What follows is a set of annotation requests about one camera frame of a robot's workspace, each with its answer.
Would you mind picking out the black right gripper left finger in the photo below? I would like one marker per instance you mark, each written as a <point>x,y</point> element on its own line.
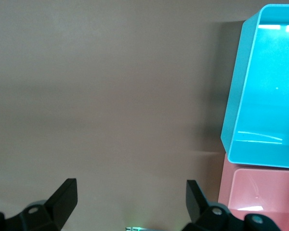
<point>50,214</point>

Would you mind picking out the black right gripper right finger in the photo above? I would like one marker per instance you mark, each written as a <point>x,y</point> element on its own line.
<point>207,216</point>

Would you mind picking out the pink plastic bin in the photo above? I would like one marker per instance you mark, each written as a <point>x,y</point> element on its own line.
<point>255,187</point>

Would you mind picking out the blue plastic bin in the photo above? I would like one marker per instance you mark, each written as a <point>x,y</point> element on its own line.
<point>267,84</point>

